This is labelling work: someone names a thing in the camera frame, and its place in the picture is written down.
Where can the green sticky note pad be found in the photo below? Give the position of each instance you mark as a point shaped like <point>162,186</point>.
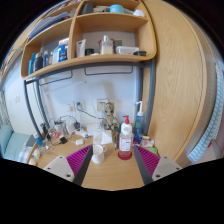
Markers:
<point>152,149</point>

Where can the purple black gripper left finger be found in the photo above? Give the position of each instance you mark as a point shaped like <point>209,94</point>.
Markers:
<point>73,167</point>

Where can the white pump lotion bottle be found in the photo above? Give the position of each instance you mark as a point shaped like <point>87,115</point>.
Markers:
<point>125,137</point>

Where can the bed with checkered blanket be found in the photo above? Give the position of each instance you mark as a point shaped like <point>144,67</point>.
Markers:
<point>15,146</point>

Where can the white ceramic mug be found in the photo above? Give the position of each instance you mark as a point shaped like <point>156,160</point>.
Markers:
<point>98,153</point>

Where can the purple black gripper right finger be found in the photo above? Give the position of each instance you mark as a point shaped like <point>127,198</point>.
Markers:
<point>152,167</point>

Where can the wooden wall shelf unit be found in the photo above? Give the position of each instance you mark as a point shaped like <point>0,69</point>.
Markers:
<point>132,30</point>

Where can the blue cylindrical can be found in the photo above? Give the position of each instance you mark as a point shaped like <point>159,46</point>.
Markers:
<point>38,139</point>

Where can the Groot figurine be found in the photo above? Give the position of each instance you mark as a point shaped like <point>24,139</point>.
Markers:
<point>110,122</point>

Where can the blue spray bottle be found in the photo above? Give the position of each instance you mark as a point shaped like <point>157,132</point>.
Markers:
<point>139,119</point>

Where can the white desk lamp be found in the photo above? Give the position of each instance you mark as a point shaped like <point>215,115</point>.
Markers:
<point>60,93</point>

